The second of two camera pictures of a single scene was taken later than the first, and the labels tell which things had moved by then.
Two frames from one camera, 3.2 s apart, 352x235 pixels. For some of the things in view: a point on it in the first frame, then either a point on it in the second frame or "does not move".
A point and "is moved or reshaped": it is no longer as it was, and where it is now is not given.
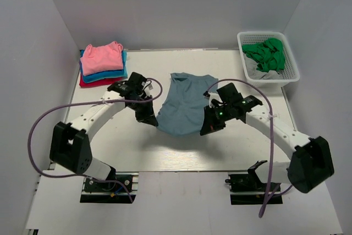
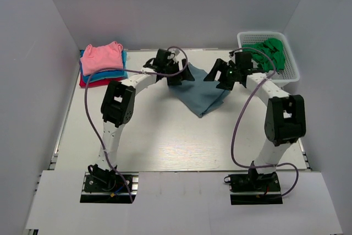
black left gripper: x=148 y=116 -> x=186 y=76
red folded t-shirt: x=98 y=83 does not move
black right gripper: x=210 y=123 -> x=220 y=65
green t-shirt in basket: x=269 y=54 does not move
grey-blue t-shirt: x=181 y=110 is moved or reshaped
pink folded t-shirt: x=107 y=57 does not move
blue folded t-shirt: x=116 y=74 does not move
